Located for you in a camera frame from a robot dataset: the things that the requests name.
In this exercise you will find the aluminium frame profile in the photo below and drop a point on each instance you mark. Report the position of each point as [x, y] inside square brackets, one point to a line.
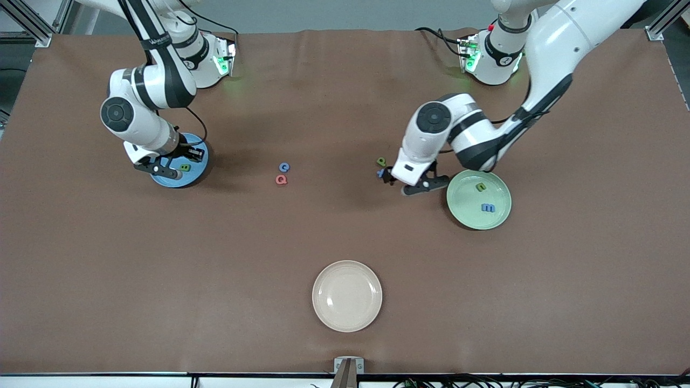
[655, 31]
[40, 35]

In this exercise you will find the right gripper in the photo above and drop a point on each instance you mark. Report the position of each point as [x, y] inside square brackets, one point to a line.
[187, 150]

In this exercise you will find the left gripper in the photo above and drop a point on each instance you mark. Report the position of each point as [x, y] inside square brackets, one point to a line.
[387, 177]

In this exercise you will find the left arm base connector plate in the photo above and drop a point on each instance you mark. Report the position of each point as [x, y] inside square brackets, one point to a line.
[464, 54]

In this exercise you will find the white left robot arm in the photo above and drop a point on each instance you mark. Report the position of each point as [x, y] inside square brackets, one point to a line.
[555, 43]

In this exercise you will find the right arm base connector plate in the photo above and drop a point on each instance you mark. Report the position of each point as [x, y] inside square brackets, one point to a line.
[229, 54]

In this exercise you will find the brown table mat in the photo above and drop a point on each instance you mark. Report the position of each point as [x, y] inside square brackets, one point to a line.
[345, 231]

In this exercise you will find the grey metal camera mount bracket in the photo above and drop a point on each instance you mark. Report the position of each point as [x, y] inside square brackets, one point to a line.
[349, 372]

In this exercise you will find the beige plate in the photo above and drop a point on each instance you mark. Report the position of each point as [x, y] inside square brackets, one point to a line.
[347, 296]

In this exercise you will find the light green plate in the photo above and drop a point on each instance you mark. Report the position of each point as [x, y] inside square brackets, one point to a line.
[469, 213]

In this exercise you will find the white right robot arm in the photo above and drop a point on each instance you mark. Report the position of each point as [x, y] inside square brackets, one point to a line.
[145, 132]

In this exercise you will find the blue foam letter m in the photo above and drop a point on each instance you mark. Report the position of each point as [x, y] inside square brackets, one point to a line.
[488, 207]

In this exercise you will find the blue plate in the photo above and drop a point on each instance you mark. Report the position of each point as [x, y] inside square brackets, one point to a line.
[172, 182]

